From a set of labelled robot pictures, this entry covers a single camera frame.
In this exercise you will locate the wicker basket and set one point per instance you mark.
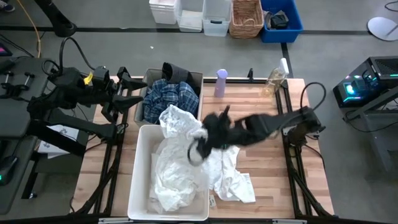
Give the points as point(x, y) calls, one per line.
point(246, 18)

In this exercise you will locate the white plastic tub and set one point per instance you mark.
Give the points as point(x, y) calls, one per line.
point(140, 186)

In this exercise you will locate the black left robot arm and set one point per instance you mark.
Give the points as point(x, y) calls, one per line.
point(71, 96)

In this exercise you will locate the blue plaid shirt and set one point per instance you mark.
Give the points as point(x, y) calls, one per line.
point(168, 99)

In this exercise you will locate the black garment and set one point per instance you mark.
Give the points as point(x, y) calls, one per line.
point(175, 74)

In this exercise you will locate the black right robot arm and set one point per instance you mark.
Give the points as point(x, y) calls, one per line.
point(280, 123)

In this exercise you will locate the black computer mouse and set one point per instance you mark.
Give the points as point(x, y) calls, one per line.
point(7, 169)

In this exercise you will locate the dark grey side platform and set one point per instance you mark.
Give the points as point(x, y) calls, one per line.
point(12, 124)

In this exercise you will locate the yellow tag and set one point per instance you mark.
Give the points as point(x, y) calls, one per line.
point(88, 78)

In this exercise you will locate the black computer with lights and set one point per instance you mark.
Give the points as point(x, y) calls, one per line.
point(367, 81)

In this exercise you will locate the clear spray bottle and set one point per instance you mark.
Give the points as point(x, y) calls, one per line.
point(275, 77)

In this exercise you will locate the black stand base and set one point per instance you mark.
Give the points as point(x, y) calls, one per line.
point(59, 18)

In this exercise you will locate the grey fabric bin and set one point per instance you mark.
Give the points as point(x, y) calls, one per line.
point(149, 81)

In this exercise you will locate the white garment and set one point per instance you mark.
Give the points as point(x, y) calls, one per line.
point(177, 174)

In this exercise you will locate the white round pedestal stand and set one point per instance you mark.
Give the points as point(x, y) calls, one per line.
point(384, 28)

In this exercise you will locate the black aluminium table frame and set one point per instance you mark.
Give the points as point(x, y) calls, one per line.
point(289, 149)

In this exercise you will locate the white printed paper sheet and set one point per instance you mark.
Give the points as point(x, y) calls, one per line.
point(54, 146)

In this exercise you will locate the dark grey folded garment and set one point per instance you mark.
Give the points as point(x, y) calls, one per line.
point(279, 21)

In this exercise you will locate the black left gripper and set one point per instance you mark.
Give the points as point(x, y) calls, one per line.
point(113, 99)

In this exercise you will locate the lilac water bottle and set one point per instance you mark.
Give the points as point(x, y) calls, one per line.
point(221, 82)

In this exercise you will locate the white paper tag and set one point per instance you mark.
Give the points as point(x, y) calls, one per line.
point(212, 201)

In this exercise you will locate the white t-shirt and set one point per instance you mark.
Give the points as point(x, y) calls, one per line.
point(230, 177)

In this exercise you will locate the blue plastic bin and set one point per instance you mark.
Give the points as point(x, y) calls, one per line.
point(295, 21)

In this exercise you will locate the clear plastic bin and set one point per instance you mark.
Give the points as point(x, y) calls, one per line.
point(190, 17)

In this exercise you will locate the white opaque storage bin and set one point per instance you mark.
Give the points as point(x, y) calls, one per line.
point(163, 11)

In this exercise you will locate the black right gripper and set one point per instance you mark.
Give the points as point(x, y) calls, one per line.
point(220, 130)

